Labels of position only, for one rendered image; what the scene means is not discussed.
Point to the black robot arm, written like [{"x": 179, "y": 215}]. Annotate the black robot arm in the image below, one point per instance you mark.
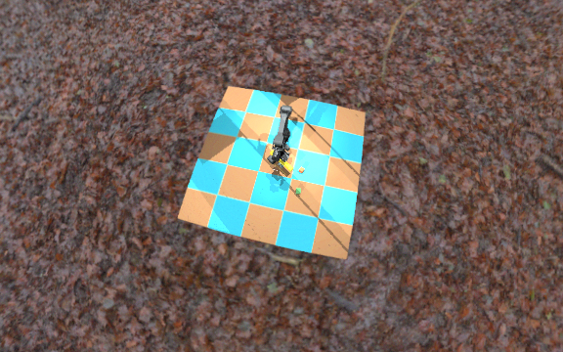
[{"x": 282, "y": 136}]

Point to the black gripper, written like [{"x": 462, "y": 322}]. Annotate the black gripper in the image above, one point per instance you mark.
[{"x": 286, "y": 146}]

